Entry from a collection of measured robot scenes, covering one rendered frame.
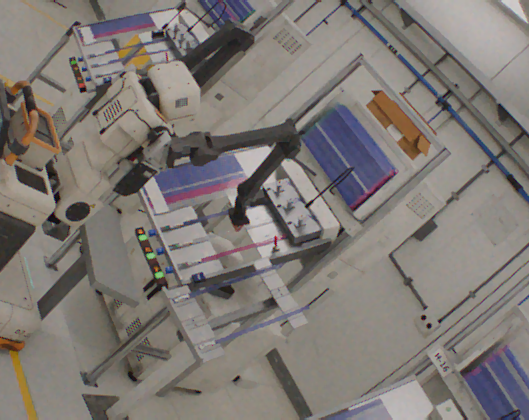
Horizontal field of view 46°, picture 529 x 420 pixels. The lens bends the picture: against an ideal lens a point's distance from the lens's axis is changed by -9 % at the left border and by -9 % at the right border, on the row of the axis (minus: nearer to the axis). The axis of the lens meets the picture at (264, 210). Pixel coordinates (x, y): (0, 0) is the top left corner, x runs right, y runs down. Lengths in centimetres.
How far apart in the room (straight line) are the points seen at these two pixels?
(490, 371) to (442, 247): 196
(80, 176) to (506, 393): 181
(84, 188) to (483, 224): 272
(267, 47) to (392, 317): 191
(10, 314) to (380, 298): 267
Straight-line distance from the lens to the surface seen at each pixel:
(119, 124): 241
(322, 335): 470
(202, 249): 298
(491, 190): 449
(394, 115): 355
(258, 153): 343
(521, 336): 282
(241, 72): 416
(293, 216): 308
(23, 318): 273
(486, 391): 263
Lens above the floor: 187
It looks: 15 degrees down
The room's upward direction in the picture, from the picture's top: 48 degrees clockwise
